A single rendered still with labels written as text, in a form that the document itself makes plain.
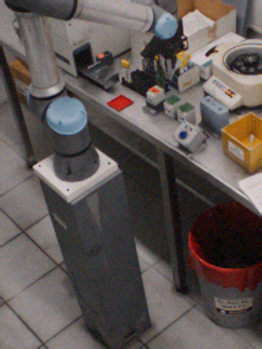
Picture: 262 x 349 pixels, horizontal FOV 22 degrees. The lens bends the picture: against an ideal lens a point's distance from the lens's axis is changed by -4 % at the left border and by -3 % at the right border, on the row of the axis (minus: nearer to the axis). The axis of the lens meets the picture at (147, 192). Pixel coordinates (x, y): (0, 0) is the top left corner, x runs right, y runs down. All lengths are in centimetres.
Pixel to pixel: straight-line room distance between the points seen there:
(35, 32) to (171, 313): 138
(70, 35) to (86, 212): 70
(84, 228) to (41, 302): 87
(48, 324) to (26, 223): 63
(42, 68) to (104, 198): 46
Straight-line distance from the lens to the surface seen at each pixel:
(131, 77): 247
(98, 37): 255
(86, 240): 217
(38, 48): 196
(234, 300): 254
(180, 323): 277
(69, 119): 194
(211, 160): 211
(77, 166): 203
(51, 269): 304
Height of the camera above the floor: 229
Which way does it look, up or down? 44 degrees down
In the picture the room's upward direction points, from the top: 9 degrees counter-clockwise
